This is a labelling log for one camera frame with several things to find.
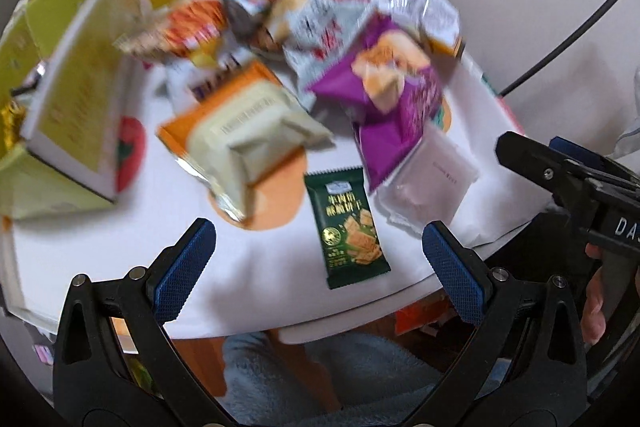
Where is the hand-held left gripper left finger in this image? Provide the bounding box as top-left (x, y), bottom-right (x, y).
top-left (52, 218), bottom-right (236, 427)

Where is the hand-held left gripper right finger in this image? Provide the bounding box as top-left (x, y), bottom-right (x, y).
top-left (400, 221), bottom-right (587, 427)

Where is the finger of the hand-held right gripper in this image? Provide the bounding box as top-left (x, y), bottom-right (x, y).
top-left (549, 138), bottom-right (640, 195)
top-left (495, 132), bottom-right (601, 208)

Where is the dark green snack packet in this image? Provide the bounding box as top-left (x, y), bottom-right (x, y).
top-left (303, 168), bottom-right (392, 290)

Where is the green cardboard box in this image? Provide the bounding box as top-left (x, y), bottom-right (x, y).
top-left (0, 0), bottom-right (151, 220)

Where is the person's right hand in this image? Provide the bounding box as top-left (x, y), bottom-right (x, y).
top-left (581, 244), bottom-right (608, 344)

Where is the white fruit-print tablecloth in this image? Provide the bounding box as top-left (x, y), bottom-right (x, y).
top-left (0, 52), bottom-right (526, 343)

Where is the translucent white snack packet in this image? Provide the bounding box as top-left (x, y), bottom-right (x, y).
top-left (375, 122), bottom-right (481, 235)

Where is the purple snack packet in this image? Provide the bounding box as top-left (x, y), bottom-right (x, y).
top-left (310, 14), bottom-right (446, 195)

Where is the cream and orange snack packet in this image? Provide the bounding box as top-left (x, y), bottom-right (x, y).
top-left (157, 59), bottom-right (336, 228)

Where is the white and yellow snack packet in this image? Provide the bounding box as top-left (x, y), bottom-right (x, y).
top-left (390, 0), bottom-right (463, 58)

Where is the white dark-print snack packet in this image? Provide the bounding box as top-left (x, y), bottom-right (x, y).
top-left (167, 52), bottom-right (251, 104)

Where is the gold foil snack packet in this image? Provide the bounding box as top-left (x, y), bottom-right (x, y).
top-left (0, 99), bottom-right (28, 152)

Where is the white red-print snack packet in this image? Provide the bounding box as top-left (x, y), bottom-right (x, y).
top-left (282, 0), bottom-right (372, 108)

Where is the clear beige pastry packet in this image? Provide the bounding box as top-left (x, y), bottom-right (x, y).
top-left (264, 0), bottom-right (312, 48)

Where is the thin black cable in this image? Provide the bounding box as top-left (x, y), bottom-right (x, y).
top-left (500, 0), bottom-right (640, 95)

